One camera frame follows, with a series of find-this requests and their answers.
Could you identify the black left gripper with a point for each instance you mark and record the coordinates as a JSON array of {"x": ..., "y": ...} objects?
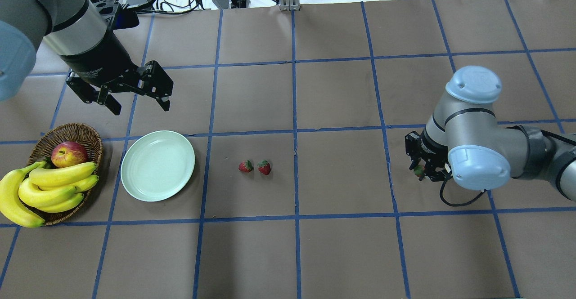
[{"x": 100, "y": 64}]

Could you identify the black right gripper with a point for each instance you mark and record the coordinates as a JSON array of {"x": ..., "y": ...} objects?
[{"x": 427, "y": 151}]

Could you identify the strawberry moved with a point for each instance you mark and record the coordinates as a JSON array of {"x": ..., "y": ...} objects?
[
  {"x": 246, "y": 166},
  {"x": 264, "y": 167},
  {"x": 419, "y": 171}
]

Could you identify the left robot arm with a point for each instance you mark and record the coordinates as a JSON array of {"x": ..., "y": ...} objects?
[{"x": 81, "y": 33}]

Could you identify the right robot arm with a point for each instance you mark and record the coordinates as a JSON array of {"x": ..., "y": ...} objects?
[{"x": 462, "y": 141}]

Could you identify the light green plate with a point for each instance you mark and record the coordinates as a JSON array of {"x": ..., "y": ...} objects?
[{"x": 157, "y": 166}]

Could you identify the red apple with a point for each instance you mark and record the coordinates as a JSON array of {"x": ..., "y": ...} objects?
[{"x": 68, "y": 153}]

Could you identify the wicker basket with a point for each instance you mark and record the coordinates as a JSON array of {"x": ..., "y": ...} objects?
[{"x": 90, "y": 139}]

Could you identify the yellow banana bunch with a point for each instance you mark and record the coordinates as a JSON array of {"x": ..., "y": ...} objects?
[{"x": 29, "y": 191}]

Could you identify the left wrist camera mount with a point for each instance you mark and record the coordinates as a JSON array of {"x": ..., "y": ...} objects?
[{"x": 117, "y": 15}]

